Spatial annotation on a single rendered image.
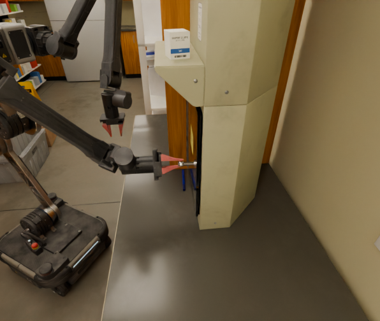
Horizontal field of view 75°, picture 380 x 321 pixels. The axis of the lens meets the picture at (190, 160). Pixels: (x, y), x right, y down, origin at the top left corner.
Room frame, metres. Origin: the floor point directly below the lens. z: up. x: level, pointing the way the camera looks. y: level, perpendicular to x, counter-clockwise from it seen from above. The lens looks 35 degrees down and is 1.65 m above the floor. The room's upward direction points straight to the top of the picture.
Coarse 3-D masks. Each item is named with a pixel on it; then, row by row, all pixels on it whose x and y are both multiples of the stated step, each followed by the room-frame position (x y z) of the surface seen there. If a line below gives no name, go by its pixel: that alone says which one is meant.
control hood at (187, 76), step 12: (156, 48) 0.76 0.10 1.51; (192, 48) 0.76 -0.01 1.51; (156, 60) 0.62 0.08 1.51; (168, 60) 0.62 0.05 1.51; (180, 60) 0.62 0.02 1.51; (192, 60) 0.62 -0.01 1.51; (156, 72) 0.57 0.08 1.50; (168, 72) 0.57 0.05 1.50; (180, 72) 0.57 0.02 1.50; (192, 72) 0.57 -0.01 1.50; (204, 72) 0.58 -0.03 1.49; (180, 84) 0.57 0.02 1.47; (192, 84) 0.57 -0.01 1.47; (204, 84) 0.58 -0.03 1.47; (192, 96) 0.57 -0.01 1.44
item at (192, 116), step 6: (192, 108) 0.71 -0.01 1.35; (198, 108) 0.61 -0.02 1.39; (192, 114) 0.71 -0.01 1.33; (198, 114) 0.59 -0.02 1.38; (192, 120) 0.71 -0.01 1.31; (198, 120) 0.58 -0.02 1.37; (192, 126) 0.71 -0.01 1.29; (198, 126) 0.58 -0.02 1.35; (198, 132) 0.58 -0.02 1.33; (198, 138) 0.58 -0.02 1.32; (198, 144) 0.58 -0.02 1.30; (198, 150) 0.58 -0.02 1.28; (192, 156) 0.70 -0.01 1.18; (198, 156) 0.58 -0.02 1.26; (198, 162) 0.58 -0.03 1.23; (192, 168) 0.70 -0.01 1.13; (198, 168) 0.58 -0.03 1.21; (192, 174) 0.70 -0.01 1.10; (198, 174) 0.58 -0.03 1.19; (192, 180) 0.70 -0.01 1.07; (198, 180) 0.58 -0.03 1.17; (192, 186) 0.70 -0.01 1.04; (198, 186) 0.59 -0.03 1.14; (192, 192) 0.69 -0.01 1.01
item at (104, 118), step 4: (104, 108) 0.98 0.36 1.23; (108, 108) 0.97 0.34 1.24; (112, 108) 0.97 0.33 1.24; (116, 108) 0.98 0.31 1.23; (108, 112) 0.97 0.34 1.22; (112, 112) 0.97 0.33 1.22; (116, 112) 0.98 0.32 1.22; (104, 116) 0.99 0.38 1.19; (108, 116) 0.97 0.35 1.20; (112, 116) 0.97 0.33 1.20; (116, 116) 0.98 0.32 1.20; (120, 116) 0.99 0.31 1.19; (124, 116) 1.00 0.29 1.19; (100, 120) 0.96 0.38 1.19; (104, 120) 0.96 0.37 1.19; (120, 120) 0.97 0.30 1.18
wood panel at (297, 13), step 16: (160, 0) 0.94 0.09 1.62; (176, 0) 0.94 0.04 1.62; (304, 0) 0.99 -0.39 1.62; (176, 16) 0.94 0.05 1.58; (288, 48) 0.99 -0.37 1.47; (288, 64) 0.99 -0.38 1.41; (176, 96) 0.94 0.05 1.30; (176, 112) 0.94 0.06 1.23; (272, 112) 0.99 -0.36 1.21; (176, 128) 0.94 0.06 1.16; (272, 128) 0.99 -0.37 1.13; (176, 144) 0.94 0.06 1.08; (272, 144) 0.99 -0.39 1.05; (176, 160) 0.94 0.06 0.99
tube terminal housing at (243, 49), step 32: (192, 0) 0.83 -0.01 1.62; (224, 0) 0.58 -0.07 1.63; (256, 0) 0.59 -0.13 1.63; (288, 0) 0.71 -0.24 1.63; (192, 32) 0.83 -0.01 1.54; (224, 32) 0.58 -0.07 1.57; (256, 32) 0.59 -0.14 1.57; (288, 32) 0.74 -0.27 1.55; (224, 64) 0.58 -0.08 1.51; (256, 64) 0.61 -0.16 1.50; (224, 96) 0.58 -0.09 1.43; (256, 96) 0.63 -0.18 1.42; (224, 128) 0.58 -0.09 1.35; (256, 128) 0.66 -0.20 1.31; (224, 160) 0.59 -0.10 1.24; (256, 160) 0.70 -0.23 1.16; (224, 192) 0.59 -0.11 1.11; (224, 224) 0.59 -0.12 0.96
